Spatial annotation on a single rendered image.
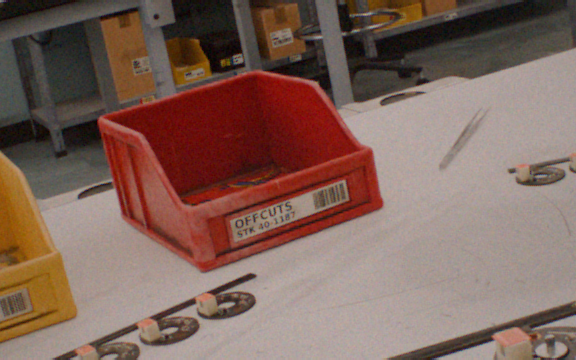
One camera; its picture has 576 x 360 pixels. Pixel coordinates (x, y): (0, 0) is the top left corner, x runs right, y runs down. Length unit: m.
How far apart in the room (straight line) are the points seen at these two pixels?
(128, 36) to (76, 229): 3.73
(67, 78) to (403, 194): 4.20
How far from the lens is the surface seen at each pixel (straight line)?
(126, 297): 0.49
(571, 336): 0.24
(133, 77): 4.34
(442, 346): 0.24
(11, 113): 4.68
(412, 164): 0.59
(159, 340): 0.43
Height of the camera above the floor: 0.92
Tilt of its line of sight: 16 degrees down
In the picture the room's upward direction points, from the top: 11 degrees counter-clockwise
